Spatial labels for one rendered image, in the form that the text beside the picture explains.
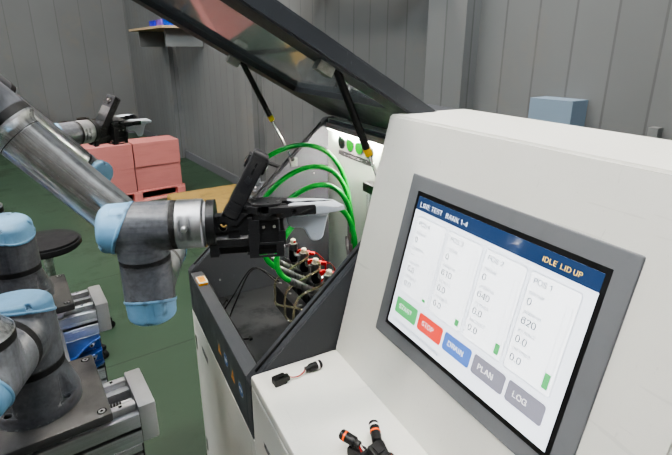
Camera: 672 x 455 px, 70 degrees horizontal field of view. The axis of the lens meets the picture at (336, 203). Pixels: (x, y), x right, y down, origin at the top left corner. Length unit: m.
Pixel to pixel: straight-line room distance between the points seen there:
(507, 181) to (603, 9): 1.93
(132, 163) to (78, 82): 5.16
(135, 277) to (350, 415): 0.53
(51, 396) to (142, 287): 0.37
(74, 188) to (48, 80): 9.89
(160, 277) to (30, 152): 0.29
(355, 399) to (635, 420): 0.56
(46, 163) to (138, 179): 5.05
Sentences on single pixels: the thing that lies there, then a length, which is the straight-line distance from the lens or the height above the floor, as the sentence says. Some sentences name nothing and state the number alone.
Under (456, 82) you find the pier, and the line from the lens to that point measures 3.01.
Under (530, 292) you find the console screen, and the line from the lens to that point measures 0.79.
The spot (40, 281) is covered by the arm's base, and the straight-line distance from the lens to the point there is 1.53.
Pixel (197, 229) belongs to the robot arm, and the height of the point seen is 1.44.
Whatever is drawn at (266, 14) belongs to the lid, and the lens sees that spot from 0.94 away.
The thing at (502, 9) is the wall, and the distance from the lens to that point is 2.99.
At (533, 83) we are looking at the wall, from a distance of 2.85.
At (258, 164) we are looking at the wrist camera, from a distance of 0.72.
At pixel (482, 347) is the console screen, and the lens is 0.86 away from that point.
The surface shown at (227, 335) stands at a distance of 1.37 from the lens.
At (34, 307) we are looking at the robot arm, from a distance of 1.00.
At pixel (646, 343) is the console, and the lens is 0.71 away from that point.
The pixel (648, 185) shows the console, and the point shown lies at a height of 1.53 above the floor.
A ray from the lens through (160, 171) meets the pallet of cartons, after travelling 5.96.
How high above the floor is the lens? 1.69
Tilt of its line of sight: 18 degrees down
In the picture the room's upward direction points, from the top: straight up
